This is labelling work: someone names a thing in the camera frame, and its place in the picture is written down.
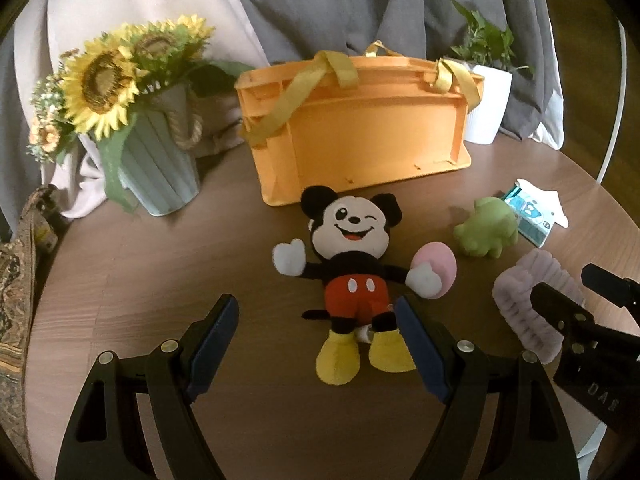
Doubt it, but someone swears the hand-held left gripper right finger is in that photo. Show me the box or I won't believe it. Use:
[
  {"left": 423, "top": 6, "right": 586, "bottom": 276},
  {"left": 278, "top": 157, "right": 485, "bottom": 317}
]
[{"left": 395, "top": 294, "right": 581, "bottom": 480}]

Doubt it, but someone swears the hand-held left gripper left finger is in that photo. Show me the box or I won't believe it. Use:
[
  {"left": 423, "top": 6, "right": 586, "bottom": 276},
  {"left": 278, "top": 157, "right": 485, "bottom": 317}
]
[{"left": 55, "top": 294, "right": 240, "bottom": 480}]

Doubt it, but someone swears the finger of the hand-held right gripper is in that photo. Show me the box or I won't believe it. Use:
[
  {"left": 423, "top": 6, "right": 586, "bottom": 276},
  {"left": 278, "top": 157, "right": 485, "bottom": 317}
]
[
  {"left": 531, "top": 282, "right": 597, "bottom": 342},
  {"left": 581, "top": 263, "right": 640, "bottom": 322}
]

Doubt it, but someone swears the lavender fluffy headband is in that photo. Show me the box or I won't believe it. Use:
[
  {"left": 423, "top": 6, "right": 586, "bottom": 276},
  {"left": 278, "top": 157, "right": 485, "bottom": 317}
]
[{"left": 492, "top": 249, "right": 587, "bottom": 365}]

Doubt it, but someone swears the pink soft ball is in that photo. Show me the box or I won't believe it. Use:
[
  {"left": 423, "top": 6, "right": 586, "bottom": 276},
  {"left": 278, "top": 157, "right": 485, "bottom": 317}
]
[{"left": 412, "top": 241, "right": 458, "bottom": 299}]

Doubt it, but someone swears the blue tissue pack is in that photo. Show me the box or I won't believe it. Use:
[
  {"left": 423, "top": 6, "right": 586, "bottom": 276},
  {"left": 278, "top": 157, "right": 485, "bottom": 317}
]
[{"left": 501, "top": 178, "right": 571, "bottom": 249}]

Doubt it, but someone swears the green plush toy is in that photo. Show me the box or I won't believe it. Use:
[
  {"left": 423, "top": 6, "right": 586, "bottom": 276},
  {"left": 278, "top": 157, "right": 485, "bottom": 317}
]
[{"left": 453, "top": 196, "right": 519, "bottom": 259}]

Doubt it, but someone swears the mouse plush toy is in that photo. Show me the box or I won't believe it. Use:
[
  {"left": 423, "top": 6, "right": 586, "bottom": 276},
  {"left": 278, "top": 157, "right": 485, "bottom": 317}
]
[{"left": 272, "top": 185, "right": 418, "bottom": 387}]

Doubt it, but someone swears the orange plastic basket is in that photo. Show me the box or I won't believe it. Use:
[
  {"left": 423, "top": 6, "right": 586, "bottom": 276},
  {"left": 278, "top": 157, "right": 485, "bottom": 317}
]
[{"left": 235, "top": 41, "right": 487, "bottom": 207}]

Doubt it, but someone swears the green ribbed vase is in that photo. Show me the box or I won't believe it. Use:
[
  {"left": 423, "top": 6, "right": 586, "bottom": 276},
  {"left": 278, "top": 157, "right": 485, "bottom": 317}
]
[{"left": 94, "top": 82, "right": 204, "bottom": 217}]

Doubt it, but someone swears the patterned cushion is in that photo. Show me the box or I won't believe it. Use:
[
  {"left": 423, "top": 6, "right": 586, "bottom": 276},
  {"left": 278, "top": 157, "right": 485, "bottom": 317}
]
[{"left": 0, "top": 185, "right": 63, "bottom": 463}]

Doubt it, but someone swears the potted green plant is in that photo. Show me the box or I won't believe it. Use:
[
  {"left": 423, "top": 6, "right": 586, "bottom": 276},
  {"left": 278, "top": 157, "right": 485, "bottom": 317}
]
[{"left": 449, "top": 0, "right": 535, "bottom": 145}]

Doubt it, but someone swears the artificial sunflower bouquet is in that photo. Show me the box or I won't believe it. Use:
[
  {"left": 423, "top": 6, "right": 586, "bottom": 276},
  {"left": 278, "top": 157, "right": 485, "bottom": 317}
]
[{"left": 27, "top": 14, "right": 256, "bottom": 167}]

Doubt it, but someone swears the grey curtain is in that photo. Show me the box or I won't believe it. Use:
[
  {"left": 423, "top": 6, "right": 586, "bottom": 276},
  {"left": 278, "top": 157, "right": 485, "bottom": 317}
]
[{"left": 0, "top": 0, "right": 566, "bottom": 233}]

